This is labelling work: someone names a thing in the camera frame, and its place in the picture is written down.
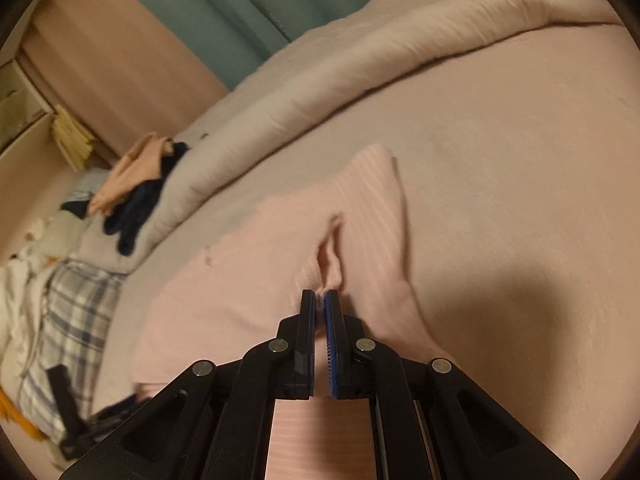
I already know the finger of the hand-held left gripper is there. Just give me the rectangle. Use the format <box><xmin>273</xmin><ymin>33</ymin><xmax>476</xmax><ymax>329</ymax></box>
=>
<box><xmin>85</xmin><ymin>394</ymin><xmax>151</xmax><ymax>441</ymax></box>
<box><xmin>45</xmin><ymin>366</ymin><xmax>101</xmax><ymax>461</ymax></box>

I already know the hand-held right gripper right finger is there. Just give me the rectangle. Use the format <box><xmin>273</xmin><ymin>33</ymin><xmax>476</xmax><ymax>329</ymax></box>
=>
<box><xmin>324</xmin><ymin>290</ymin><xmax>581</xmax><ymax>480</ymax></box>

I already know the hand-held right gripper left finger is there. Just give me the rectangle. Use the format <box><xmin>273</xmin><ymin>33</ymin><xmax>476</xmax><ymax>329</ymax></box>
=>
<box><xmin>57</xmin><ymin>289</ymin><xmax>317</xmax><ymax>480</ymax></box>

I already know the pink striped garment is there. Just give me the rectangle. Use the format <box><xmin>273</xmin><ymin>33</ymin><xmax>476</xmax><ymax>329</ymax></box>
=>
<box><xmin>132</xmin><ymin>142</ymin><xmax>456</xmax><ymax>480</ymax></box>

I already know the orange cloth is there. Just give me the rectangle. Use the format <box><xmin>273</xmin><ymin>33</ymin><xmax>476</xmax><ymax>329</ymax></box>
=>
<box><xmin>0</xmin><ymin>390</ymin><xmax>46</xmax><ymax>441</ymax></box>

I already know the plaid pillow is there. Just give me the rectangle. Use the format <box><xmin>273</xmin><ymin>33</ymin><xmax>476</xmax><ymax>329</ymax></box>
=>
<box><xmin>15</xmin><ymin>260</ymin><xmax>126</xmax><ymax>436</ymax></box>

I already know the white cloth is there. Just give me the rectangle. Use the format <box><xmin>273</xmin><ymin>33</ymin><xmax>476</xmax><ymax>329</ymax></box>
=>
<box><xmin>0</xmin><ymin>210</ymin><xmax>66</xmax><ymax>376</ymax></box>

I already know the dark blue cloth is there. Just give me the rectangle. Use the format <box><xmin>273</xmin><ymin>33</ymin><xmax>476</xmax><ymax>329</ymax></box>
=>
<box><xmin>60</xmin><ymin>191</ymin><xmax>101</xmax><ymax>217</ymax></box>

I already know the navy cloth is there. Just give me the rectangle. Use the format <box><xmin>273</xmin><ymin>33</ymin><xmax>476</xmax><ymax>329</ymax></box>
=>
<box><xmin>102</xmin><ymin>141</ymin><xmax>193</xmax><ymax>256</ymax></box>

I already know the pink bed sheet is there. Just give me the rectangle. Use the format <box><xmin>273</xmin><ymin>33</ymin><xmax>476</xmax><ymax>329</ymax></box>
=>
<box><xmin>95</xmin><ymin>22</ymin><xmax>640</xmax><ymax>480</ymax></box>

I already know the peach cloth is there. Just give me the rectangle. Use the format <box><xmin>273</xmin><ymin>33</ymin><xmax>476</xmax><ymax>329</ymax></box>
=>
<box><xmin>90</xmin><ymin>132</ymin><xmax>176</xmax><ymax>216</ymax></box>

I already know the yellow folded towel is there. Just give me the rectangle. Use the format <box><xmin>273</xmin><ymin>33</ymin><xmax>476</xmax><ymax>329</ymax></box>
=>
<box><xmin>50</xmin><ymin>105</ymin><xmax>96</xmax><ymax>171</ymax></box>

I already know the pinkish grey duvet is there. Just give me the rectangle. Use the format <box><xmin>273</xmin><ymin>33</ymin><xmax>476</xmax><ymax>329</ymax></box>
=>
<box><xmin>82</xmin><ymin>0</ymin><xmax>626</xmax><ymax>273</ymax></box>

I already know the white cabinet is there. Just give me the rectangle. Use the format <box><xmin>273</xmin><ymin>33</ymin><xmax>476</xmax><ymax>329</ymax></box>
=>
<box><xmin>0</xmin><ymin>55</ymin><xmax>56</xmax><ymax>153</ymax></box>

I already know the teal curtain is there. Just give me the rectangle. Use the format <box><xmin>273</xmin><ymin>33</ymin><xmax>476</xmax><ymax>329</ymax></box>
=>
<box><xmin>92</xmin><ymin>0</ymin><xmax>381</xmax><ymax>93</ymax></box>

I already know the pink curtain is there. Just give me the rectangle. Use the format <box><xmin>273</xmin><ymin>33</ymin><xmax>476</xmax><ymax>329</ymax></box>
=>
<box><xmin>20</xmin><ymin>0</ymin><xmax>231</xmax><ymax>126</ymax></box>

